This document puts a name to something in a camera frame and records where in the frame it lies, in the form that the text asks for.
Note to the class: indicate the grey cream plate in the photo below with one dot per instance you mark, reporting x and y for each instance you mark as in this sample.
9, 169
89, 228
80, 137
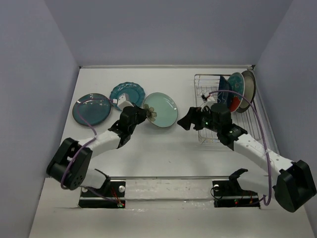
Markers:
249, 92

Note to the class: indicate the dark blue leaf plate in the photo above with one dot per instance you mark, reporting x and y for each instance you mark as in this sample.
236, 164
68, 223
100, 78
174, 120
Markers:
224, 96

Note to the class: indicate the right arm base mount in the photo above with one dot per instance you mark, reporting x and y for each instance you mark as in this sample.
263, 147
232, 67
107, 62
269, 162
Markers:
229, 194

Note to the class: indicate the teal scalloped plate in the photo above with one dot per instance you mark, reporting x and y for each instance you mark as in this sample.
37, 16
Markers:
135, 92

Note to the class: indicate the light green flower plate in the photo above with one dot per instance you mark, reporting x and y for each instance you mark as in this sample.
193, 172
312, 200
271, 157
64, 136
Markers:
161, 110

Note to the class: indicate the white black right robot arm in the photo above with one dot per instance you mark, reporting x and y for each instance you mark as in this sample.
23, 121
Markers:
290, 183

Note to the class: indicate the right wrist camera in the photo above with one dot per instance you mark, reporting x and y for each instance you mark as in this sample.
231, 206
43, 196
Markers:
207, 97

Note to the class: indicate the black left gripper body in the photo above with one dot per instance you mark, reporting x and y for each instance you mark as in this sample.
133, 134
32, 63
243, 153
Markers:
139, 117

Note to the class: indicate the dark teal blossom plate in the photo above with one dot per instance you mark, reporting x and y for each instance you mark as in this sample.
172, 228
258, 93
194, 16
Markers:
93, 108

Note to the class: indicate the red and teal plate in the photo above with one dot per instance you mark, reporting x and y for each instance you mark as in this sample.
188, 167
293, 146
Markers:
237, 84

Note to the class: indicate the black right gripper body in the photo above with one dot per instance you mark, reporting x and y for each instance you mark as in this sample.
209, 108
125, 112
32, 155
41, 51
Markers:
207, 122

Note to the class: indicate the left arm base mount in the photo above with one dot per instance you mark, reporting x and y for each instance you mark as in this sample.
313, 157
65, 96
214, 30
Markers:
112, 197

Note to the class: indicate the metal wire dish rack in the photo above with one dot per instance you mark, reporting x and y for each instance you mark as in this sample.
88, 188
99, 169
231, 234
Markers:
248, 120

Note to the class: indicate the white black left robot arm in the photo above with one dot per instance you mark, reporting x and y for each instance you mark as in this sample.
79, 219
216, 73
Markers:
70, 164

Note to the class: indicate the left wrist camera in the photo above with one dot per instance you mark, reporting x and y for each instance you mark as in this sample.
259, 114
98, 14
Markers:
122, 101

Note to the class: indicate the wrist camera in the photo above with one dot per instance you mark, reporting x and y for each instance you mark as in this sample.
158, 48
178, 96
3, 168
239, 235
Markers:
122, 101
207, 97

